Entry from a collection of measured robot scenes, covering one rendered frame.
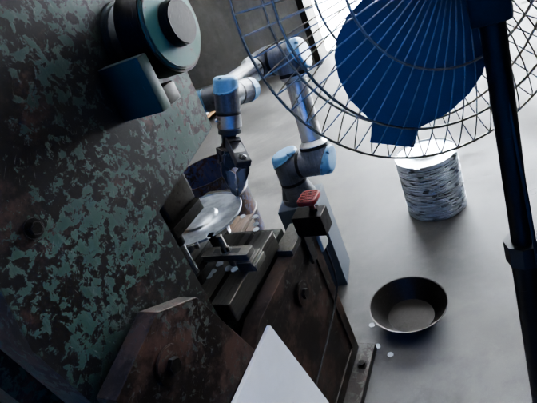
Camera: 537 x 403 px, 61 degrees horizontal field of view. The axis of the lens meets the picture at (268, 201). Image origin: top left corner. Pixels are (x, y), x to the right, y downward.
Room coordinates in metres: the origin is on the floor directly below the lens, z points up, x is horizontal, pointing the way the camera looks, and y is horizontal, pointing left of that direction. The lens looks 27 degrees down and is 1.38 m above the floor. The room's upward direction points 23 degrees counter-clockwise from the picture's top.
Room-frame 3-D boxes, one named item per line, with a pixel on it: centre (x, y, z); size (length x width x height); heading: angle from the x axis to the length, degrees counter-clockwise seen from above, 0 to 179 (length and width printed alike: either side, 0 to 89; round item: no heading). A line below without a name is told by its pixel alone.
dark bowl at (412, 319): (1.33, -0.34, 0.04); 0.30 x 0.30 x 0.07
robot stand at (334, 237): (1.77, -0.13, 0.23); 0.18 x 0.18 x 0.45; 67
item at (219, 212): (1.27, 0.22, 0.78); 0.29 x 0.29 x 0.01
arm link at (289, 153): (1.77, -0.14, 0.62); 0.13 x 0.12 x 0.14; 55
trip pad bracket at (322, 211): (1.18, -0.10, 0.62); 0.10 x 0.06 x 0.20; 56
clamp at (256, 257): (1.07, 0.15, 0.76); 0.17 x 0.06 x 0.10; 56
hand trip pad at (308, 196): (1.17, -0.11, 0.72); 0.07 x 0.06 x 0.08; 146
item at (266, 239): (1.17, 0.29, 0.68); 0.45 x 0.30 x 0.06; 56
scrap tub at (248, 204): (2.48, 0.27, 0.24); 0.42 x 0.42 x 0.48
